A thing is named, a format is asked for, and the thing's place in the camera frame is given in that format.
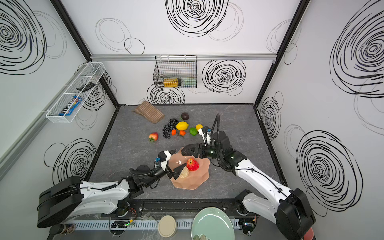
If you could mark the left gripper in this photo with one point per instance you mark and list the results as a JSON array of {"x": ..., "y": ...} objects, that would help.
[{"x": 167, "y": 162}]

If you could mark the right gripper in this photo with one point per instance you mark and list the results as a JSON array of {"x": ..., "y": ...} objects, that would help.
[{"x": 200, "y": 150}]

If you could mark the red fake apple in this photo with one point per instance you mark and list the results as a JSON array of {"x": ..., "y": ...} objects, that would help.
[{"x": 192, "y": 165}]

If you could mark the pink wavy fruit bowl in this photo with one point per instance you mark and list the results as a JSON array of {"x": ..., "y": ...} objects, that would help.
[{"x": 195, "y": 178}]

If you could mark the dark fake avocado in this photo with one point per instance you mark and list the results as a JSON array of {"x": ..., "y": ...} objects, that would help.
[{"x": 187, "y": 152}]

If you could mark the beige fake pear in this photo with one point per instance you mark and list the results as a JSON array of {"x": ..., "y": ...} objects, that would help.
[{"x": 184, "y": 173}]

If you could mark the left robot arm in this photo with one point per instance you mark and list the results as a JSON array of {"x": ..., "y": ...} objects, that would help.
[{"x": 73, "y": 197}]

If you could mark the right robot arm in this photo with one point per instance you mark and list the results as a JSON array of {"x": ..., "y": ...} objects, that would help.
[{"x": 289, "y": 209}]

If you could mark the green fake lime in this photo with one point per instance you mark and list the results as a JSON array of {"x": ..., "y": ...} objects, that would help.
[{"x": 193, "y": 131}]

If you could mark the small yellow fake lemon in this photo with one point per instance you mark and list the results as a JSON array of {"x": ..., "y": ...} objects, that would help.
[{"x": 199, "y": 126}]

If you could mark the large yellow fake lemon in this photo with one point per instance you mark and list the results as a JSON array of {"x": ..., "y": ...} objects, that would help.
[{"x": 182, "y": 126}]

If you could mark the black fake grape bunch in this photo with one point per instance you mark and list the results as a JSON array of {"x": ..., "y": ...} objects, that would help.
[{"x": 169, "y": 127}]

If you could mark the red fake strawberry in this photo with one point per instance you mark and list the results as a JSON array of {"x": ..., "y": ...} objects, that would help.
[{"x": 153, "y": 137}]

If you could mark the dark brown fake fig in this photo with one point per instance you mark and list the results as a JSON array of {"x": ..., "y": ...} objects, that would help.
[{"x": 185, "y": 116}]

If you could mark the brown folded cloth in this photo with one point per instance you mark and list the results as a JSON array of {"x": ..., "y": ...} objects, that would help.
[{"x": 149, "y": 112}]

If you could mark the beige round lid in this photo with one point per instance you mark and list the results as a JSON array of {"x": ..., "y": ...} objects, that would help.
[{"x": 167, "y": 226}]

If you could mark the green item in basket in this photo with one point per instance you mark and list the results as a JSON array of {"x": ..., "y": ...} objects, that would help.
[{"x": 187, "y": 82}]

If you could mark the yellow bottle in basket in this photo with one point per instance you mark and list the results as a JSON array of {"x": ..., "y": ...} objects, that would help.
[{"x": 172, "y": 83}]

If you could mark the green plate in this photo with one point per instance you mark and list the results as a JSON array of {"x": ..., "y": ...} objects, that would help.
[{"x": 212, "y": 224}]

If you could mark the black remote control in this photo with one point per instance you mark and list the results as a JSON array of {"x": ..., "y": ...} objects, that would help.
[{"x": 86, "y": 87}]

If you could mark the blue candy packet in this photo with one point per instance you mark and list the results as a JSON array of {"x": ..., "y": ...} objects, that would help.
[{"x": 71, "y": 106}]

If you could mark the dark jar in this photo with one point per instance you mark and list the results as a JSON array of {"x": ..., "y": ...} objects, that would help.
[{"x": 60, "y": 229}]

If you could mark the pink cup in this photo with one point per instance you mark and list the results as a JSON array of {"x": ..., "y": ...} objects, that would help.
[{"x": 309, "y": 235}]

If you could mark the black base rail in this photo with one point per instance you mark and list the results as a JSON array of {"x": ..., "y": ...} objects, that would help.
[{"x": 180, "y": 207}]

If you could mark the black wire wall basket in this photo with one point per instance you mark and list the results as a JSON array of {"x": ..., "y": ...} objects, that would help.
[{"x": 174, "y": 66}]

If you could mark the white cable duct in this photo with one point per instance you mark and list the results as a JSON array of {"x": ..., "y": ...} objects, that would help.
[{"x": 110, "y": 225}]

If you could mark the white wire wall shelf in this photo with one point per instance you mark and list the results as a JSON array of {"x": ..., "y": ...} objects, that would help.
[{"x": 93, "y": 99}]

